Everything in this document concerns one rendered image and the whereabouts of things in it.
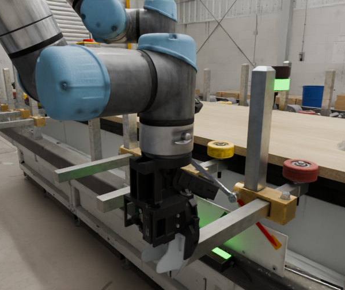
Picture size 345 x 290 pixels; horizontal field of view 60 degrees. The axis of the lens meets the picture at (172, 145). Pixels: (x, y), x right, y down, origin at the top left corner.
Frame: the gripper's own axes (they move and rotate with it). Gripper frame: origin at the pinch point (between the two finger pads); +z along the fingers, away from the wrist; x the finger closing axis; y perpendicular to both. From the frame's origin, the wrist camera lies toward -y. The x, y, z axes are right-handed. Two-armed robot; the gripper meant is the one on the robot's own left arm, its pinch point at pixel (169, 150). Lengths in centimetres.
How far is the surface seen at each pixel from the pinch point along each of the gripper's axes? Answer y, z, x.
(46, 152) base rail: 97, 25, -40
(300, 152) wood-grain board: -29.2, 2.9, -24.2
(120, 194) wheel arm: 4.8, 7.3, 14.5
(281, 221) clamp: -29.0, 10.1, 4.6
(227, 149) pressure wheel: -9.7, 2.9, -17.7
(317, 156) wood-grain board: -33.4, 2.9, -22.2
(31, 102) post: 118, 1, -50
